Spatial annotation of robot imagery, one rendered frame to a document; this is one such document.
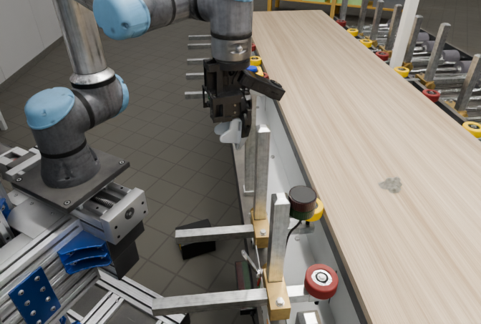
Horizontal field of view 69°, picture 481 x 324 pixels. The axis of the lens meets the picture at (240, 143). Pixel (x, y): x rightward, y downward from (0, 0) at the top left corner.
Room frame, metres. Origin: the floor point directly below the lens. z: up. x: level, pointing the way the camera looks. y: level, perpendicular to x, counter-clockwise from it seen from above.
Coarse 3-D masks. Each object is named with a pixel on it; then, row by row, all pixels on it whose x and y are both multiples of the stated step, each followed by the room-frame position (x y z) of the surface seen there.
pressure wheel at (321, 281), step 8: (320, 264) 0.57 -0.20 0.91; (312, 272) 0.54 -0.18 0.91; (320, 272) 0.54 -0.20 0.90; (328, 272) 0.54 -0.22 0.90; (304, 280) 0.53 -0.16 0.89; (312, 280) 0.52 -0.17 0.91; (320, 280) 0.52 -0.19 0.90; (328, 280) 0.52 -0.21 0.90; (336, 280) 0.52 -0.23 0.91; (312, 288) 0.50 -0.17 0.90; (320, 288) 0.50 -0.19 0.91; (328, 288) 0.50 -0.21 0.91; (336, 288) 0.51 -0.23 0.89; (320, 296) 0.49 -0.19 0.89; (328, 296) 0.49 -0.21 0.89
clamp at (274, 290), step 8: (264, 264) 0.60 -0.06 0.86; (264, 272) 0.57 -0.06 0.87; (264, 280) 0.55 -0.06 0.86; (272, 288) 0.52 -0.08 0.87; (280, 288) 0.52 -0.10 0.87; (272, 296) 0.50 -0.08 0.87; (280, 296) 0.50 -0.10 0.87; (272, 304) 0.48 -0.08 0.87; (288, 304) 0.48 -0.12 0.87; (272, 312) 0.47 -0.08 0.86; (280, 312) 0.47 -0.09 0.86; (288, 312) 0.47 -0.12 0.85; (272, 320) 0.47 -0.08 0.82
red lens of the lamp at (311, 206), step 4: (292, 188) 0.58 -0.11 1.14; (288, 196) 0.56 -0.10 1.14; (316, 196) 0.56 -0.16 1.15; (292, 200) 0.54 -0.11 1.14; (292, 204) 0.54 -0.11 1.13; (296, 204) 0.54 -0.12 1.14; (300, 204) 0.53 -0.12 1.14; (304, 204) 0.53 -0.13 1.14; (308, 204) 0.53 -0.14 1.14; (312, 204) 0.54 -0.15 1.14; (296, 208) 0.54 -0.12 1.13; (300, 208) 0.53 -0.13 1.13; (304, 208) 0.53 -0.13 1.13; (308, 208) 0.53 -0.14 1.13; (312, 208) 0.54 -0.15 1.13
